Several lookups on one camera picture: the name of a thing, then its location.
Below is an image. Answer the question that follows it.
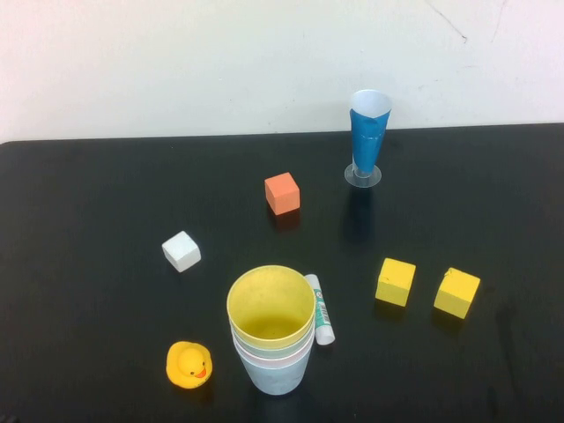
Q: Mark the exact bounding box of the yellow plastic cup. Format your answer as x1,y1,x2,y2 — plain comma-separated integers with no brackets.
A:
226,264,316,347

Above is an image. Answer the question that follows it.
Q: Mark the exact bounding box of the green plastic cup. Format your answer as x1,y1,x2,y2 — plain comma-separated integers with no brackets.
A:
229,325,316,357

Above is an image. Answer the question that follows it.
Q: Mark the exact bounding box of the pink plastic cup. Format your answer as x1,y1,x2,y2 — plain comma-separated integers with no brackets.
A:
232,338,316,368

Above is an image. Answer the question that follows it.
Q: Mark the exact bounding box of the orange foam cube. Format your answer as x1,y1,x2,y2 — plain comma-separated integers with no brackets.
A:
264,172,301,217

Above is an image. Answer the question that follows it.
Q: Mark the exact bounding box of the white foam cube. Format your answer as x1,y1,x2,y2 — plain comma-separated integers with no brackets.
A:
160,230,204,273

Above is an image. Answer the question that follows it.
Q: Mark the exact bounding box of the blue paper cone clear stand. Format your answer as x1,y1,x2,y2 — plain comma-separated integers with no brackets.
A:
343,89,394,188

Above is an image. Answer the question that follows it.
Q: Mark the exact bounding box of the white green glue stick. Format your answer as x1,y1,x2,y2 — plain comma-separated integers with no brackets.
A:
303,272,337,346

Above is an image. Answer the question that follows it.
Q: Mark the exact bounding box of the yellow foam cube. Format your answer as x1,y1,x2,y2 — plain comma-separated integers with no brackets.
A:
433,266,482,319
375,257,418,308

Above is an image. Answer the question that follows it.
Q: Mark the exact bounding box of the light blue plastic cup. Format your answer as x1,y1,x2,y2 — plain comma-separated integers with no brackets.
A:
237,349,315,397

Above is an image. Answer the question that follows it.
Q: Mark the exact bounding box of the yellow rubber duck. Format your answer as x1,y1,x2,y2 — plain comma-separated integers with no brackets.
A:
166,341,215,390

